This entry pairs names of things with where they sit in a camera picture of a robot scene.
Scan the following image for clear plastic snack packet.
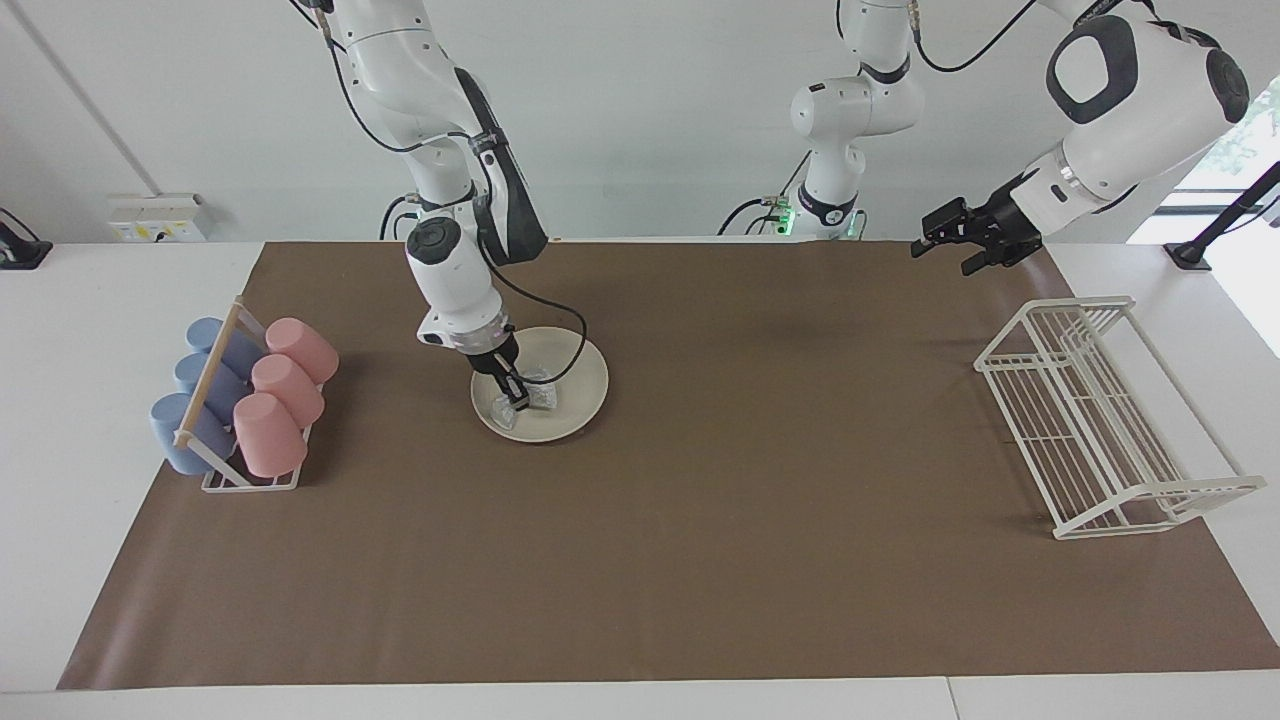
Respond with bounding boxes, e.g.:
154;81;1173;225
488;368;559;432

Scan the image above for cream round plate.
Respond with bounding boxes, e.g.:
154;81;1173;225
471;327;610;444

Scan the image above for pink plastic cup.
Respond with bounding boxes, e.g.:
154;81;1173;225
251;354;326;429
233;392;309;478
265;317;340;385

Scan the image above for black stand with pole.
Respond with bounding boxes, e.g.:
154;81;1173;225
1165;160;1280;271

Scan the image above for brown paper table mat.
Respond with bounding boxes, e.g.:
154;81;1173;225
57;240;1280;691

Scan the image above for blue plastic cup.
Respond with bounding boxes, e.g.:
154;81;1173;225
174;352;251;421
186;317;263;379
150;392;238;476

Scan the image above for white cup rack wooden bar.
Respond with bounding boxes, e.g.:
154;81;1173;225
173;296;326;493

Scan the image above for black stand base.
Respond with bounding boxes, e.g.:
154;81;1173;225
0;207;53;271

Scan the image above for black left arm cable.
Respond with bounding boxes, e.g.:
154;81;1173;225
905;0;1041;74

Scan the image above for white wire dish rack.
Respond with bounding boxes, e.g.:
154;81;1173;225
974;295;1267;541

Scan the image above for white wall outlet box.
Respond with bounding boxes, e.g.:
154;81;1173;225
108;193;211;243

